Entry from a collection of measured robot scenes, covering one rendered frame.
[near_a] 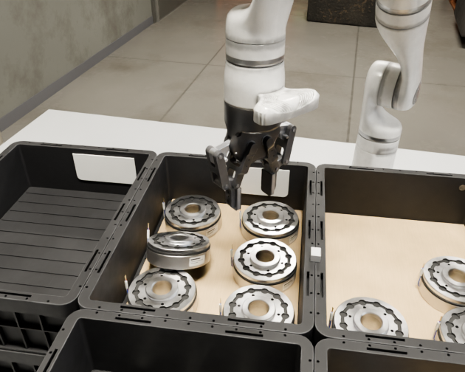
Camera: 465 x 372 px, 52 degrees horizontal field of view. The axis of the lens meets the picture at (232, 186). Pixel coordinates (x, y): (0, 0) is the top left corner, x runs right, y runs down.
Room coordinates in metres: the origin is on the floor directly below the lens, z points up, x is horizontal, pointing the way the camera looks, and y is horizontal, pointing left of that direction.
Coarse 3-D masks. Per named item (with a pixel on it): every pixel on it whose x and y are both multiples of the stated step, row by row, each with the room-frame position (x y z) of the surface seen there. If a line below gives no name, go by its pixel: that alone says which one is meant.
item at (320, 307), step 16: (320, 176) 0.72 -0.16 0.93; (416, 176) 0.73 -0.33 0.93; (432, 176) 0.72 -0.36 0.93; (448, 176) 0.72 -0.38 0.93; (464, 176) 0.72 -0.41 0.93; (320, 192) 0.69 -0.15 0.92; (320, 208) 0.63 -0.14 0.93; (320, 224) 0.60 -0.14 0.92; (320, 240) 0.55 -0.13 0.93; (320, 272) 0.48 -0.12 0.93; (320, 288) 0.46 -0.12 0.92; (320, 304) 0.42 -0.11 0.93; (320, 320) 0.40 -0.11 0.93; (320, 336) 0.38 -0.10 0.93; (336, 336) 0.37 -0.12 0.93; (352, 336) 0.37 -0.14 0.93; (368, 336) 0.37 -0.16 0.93; (384, 336) 0.37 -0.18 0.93; (448, 352) 0.35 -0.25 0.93; (464, 352) 0.35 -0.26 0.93
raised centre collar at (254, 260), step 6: (252, 252) 0.59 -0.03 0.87; (258, 252) 0.59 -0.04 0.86; (270, 252) 0.59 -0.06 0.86; (276, 252) 0.59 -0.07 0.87; (252, 258) 0.58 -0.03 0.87; (276, 258) 0.58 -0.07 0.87; (258, 264) 0.56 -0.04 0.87; (264, 264) 0.56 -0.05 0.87; (270, 264) 0.56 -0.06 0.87; (276, 264) 0.57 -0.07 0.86
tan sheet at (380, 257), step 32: (352, 224) 0.71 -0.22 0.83; (384, 224) 0.71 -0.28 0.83; (416, 224) 0.71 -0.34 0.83; (448, 224) 0.71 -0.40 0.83; (352, 256) 0.62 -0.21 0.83; (384, 256) 0.62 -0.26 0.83; (416, 256) 0.62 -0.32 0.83; (352, 288) 0.55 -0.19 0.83; (384, 288) 0.55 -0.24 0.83; (416, 288) 0.55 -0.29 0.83; (416, 320) 0.48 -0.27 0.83
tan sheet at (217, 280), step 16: (224, 208) 0.76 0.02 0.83; (224, 224) 0.71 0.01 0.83; (224, 240) 0.67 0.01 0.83; (240, 240) 0.67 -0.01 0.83; (224, 256) 0.62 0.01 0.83; (192, 272) 0.58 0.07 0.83; (208, 272) 0.58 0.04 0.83; (224, 272) 0.58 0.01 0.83; (208, 288) 0.55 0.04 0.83; (224, 288) 0.55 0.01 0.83; (208, 304) 0.51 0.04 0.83
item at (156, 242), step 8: (160, 232) 0.64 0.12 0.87; (168, 232) 0.65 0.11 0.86; (184, 232) 0.65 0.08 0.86; (192, 232) 0.65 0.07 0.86; (152, 240) 0.60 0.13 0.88; (160, 240) 0.60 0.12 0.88; (200, 240) 0.61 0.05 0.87; (208, 240) 0.61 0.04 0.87; (152, 248) 0.58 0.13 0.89; (160, 248) 0.57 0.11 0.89; (168, 248) 0.57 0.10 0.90; (176, 248) 0.58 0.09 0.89; (184, 248) 0.57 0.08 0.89; (192, 248) 0.57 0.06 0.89; (200, 248) 0.58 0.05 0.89
